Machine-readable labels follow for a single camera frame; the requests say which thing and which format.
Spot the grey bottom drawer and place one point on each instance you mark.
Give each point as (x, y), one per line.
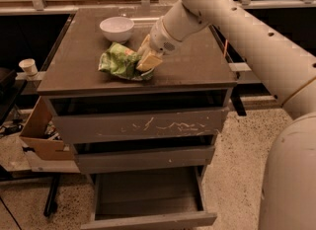
(162, 199)

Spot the grey drawer cabinet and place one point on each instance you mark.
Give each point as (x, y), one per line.
(73, 73)

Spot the grey top drawer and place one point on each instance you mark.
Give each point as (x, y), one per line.
(146, 116)

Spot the white paper cup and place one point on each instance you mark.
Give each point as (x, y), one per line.
(29, 67)

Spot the grey middle drawer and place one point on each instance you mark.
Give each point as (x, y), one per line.
(145, 154)

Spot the black stand leg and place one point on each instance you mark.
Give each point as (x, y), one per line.
(51, 204)

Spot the white ceramic bowl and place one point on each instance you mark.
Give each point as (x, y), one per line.
(117, 29)

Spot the brown cardboard box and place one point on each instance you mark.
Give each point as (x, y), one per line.
(35, 136)

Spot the grey metal rail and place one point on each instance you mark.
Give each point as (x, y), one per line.
(244, 73)

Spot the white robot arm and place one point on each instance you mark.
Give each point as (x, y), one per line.
(288, 71)

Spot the green jalapeno chip bag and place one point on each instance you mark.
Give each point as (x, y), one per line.
(120, 61)

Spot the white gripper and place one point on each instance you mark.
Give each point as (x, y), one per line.
(162, 40)

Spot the grey drawer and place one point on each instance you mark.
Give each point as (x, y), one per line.
(146, 116)
(145, 154)
(162, 199)

